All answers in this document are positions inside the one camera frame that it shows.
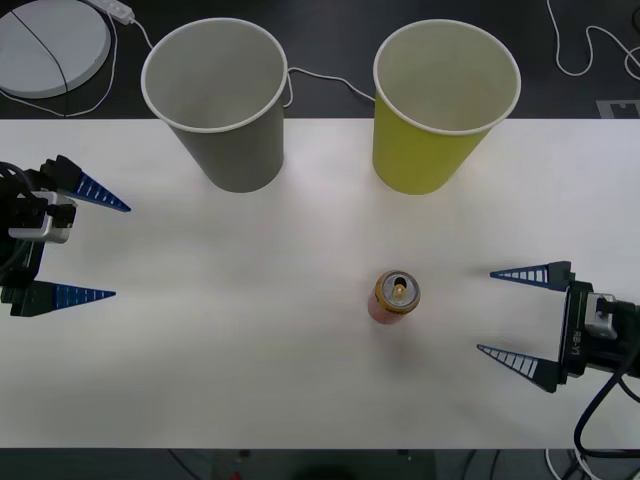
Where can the grey floor plate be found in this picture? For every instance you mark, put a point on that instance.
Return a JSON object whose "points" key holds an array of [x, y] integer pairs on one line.
{"points": [[620, 108]]}

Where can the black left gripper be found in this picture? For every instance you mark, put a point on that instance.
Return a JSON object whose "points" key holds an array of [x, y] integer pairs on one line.
{"points": [[20, 262]]}

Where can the red drink can gold top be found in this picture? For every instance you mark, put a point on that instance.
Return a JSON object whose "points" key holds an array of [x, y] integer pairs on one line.
{"points": [[387, 302]]}

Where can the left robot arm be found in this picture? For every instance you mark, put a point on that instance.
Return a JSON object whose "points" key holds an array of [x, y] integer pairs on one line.
{"points": [[37, 227]]}

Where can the round white flat disc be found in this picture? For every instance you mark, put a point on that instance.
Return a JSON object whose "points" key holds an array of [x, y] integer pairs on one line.
{"points": [[45, 50]]}

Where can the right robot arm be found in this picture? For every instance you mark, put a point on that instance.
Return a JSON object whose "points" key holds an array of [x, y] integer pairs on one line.
{"points": [[612, 345]]}

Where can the grey plastic waste bin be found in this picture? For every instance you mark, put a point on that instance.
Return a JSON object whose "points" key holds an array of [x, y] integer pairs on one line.
{"points": [[235, 150]]}

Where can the white power strip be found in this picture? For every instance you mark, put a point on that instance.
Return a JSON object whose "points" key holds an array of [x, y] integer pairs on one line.
{"points": [[114, 7]]}

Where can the yellow-green plastic waste bin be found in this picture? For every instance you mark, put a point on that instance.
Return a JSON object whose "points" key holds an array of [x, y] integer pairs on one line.
{"points": [[420, 155]]}

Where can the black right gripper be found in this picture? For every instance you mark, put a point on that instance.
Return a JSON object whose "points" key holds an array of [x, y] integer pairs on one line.
{"points": [[575, 340]]}

